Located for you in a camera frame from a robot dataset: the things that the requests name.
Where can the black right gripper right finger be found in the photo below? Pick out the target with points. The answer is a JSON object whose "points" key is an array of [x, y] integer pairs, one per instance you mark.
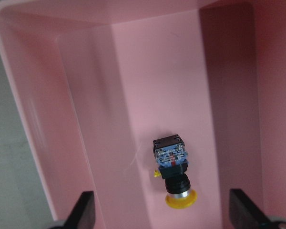
{"points": [[244, 213]]}

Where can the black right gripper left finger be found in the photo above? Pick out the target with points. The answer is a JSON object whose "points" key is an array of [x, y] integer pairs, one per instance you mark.
{"points": [[83, 215]]}

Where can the yellow push button switch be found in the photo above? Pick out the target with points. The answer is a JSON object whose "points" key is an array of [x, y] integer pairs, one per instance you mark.
{"points": [[172, 163]]}

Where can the pink plastic bin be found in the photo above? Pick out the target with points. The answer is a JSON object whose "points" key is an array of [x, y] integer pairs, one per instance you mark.
{"points": [[96, 81]]}

